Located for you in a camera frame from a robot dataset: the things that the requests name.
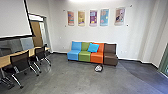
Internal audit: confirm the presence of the dark plastic trash bag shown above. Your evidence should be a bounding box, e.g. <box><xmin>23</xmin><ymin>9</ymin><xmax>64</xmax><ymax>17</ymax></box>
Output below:
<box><xmin>93</xmin><ymin>63</ymin><xmax>104</xmax><ymax>73</ymax></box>

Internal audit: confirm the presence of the brown wooden door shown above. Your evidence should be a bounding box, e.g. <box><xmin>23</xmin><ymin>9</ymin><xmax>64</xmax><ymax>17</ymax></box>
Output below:
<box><xmin>30</xmin><ymin>20</ymin><xmax>45</xmax><ymax>48</ymax></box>

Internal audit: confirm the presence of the green framed glass door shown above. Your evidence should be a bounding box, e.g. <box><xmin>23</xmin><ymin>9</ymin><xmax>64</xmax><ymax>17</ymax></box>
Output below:
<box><xmin>159</xmin><ymin>43</ymin><xmax>168</xmax><ymax>78</ymax></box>

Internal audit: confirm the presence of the blue square cushion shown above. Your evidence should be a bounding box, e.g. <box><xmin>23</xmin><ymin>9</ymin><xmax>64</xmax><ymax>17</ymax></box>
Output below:
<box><xmin>86</xmin><ymin>42</ymin><xmax>100</xmax><ymax>54</ymax></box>

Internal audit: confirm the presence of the blue sofa seat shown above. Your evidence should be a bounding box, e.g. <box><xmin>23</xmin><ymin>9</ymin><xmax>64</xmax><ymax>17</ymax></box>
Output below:
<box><xmin>67</xmin><ymin>41</ymin><xmax>83</xmax><ymax>62</ymax></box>

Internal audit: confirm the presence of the orange sofa seat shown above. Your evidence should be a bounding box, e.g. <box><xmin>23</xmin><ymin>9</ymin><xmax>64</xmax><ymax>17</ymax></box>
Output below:
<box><xmin>90</xmin><ymin>43</ymin><xmax>106</xmax><ymax>65</ymax></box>

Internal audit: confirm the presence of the black office chair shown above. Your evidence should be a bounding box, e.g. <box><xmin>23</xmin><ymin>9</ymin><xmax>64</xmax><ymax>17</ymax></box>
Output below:
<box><xmin>9</xmin><ymin>50</ymin><xmax>40</xmax><ymax>89</ymax></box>
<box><xmin>33</xmin><ymin>45</ymin><xmax>53</xmax><ymax>73</ymax></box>

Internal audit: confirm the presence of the white projector screen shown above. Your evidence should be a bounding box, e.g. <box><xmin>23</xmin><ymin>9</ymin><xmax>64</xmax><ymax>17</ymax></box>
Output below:
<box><xmin>0</xmin><ymin>0</ymin><xmax>34</xmax><ymax>39</ymax></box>

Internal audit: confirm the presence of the yellow wall poster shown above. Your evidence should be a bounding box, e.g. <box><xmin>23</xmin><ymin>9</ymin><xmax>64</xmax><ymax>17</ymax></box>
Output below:
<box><xmin>77</xmin><ymin>10</ymin><xmax>86</xmax><ymax>27</ymax></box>

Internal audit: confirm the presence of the pink and orange wall poster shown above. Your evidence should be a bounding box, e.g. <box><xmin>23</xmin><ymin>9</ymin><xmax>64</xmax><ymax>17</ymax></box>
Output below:
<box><xmin>67</xmin><ymin>10</ymin><xmax>75</xmax><ymax>27</ymax></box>

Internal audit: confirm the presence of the light blue wall poster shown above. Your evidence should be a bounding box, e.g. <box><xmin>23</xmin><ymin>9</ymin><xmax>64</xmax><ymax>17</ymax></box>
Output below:
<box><xmin>99</xmin><ymin>8</ymin><xmax>110</xmax><ymax>27</ymax></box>

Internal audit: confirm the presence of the beige and pink wall poster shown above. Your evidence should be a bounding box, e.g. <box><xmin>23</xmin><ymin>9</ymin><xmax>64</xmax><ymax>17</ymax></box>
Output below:
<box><xmin>114</xmin><ymin>7</ymin><xmax>126</xmax><ymax>27</ymax></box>

